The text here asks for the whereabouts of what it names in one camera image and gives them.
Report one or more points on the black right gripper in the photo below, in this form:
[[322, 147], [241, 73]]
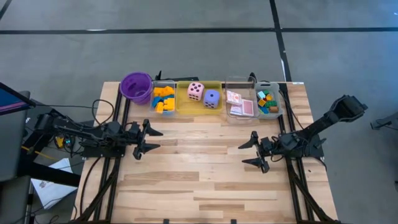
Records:
[[265, 146]]

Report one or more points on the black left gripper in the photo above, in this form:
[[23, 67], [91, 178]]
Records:
[[140, 140]]

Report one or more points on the orange toy block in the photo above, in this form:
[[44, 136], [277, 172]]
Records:
[[159, 91]]

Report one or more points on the long green toy block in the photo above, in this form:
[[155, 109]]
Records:
[[271, 104]]

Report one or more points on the small yellow toy block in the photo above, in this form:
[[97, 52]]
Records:
[[269, 97]]

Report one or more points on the small green toy block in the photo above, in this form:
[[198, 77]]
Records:
[[265, 92]]

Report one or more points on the pink foam dice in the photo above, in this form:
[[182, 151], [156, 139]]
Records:
[[196, 91]]

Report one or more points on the lavender foam dice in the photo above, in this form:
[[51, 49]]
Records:
[[211, 99]]

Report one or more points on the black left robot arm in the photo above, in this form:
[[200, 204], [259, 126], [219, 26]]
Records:
[[93, 135]]

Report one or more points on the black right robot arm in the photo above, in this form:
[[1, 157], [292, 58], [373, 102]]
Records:
[[326, 124]]

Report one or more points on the large clear plastic bin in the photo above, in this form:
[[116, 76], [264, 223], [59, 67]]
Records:
[[236, 119]]

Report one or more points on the translucent yellow plastic bin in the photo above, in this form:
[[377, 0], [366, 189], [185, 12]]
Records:
[[186, 107]]

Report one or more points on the small clear plastic bin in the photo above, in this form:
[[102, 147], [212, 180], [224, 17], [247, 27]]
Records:
[[152, 90]]

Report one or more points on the purple plastic bucket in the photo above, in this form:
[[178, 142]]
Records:
[[135, 87]]

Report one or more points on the grey storage basket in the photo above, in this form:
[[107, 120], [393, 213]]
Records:
[[278, 96]]

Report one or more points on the white paper sheet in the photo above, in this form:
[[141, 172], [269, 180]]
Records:
[[53, 186]]

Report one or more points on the black equipment stand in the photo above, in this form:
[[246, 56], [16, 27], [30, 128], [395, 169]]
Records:
[[12, 149]]

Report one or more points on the black table frame rail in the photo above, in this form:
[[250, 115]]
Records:
[[118, 109], [293, 186]]

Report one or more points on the black clamp mount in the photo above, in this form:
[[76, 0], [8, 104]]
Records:
[[159, 75], [252, 76]]

